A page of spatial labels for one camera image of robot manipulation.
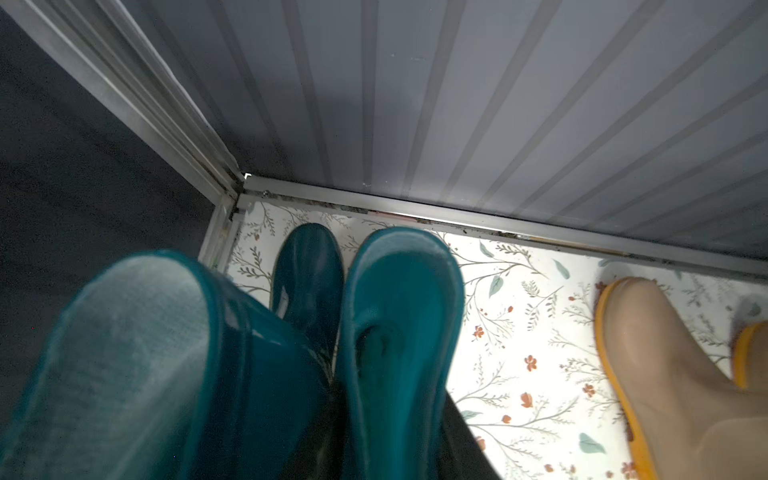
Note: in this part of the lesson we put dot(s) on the dark teal boot back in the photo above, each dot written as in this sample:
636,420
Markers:
392,319
160,368

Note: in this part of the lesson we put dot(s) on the beige boot back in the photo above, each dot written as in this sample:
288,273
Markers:
749,357
687,419

